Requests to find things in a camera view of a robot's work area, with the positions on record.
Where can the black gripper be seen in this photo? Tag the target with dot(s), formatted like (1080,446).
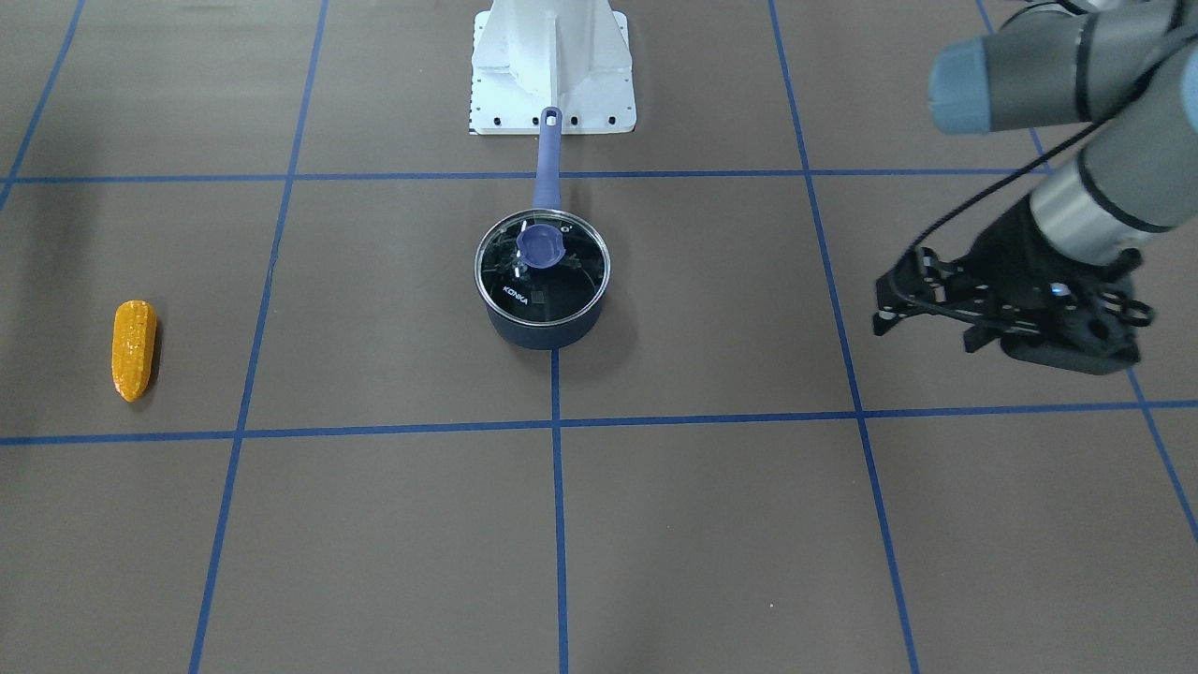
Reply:
(1009,251)

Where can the glass lid with blue knob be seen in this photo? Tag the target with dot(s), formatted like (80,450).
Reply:
(542,267)

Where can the dark blue saucepan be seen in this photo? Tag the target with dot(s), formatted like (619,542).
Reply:
(547,194)

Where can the yellow toy corn cob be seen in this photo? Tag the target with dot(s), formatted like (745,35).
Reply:
(133,348)

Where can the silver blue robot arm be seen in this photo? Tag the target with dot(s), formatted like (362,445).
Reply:
(1124,74)

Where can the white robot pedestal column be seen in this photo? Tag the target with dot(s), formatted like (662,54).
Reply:
(575,56)

